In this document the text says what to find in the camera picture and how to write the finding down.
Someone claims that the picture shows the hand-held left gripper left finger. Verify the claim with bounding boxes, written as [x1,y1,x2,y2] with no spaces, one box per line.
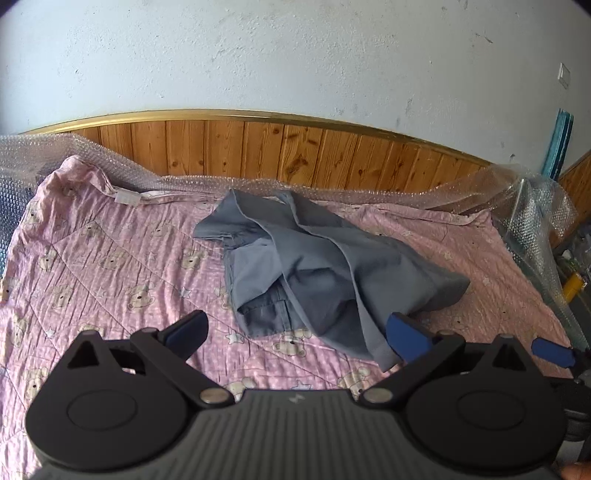
[65,310,234,409]

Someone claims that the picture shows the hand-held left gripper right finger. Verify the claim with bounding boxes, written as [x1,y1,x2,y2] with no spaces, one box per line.
[359,312,534,409]

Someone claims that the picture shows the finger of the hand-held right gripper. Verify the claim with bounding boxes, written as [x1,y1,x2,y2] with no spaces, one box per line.
[531,339,576,370]

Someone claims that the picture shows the grey pants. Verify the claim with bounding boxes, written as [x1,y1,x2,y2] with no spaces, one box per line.
[193,188,471,373]

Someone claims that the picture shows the yellow plastic item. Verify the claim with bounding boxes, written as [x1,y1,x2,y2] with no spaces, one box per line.
[561,272,584,301]

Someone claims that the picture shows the pink bear printed blanket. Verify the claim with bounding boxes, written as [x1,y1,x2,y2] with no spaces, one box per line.
[0,154,578,480]

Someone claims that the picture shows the wooden board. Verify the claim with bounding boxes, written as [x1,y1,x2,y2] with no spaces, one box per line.
[556,150,591,200]

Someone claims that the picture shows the wooden headboard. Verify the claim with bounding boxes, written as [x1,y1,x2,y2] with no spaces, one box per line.
[18,109,497,192]

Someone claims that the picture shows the blue boards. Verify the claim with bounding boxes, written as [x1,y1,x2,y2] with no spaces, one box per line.
[542,108,576,181]

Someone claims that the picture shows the teal mattress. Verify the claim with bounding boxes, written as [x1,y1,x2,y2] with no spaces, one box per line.
[0,182,35,278]

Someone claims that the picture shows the clear bubble wrap sheet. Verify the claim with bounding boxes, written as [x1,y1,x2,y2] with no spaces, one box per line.
[0,131,583,333]

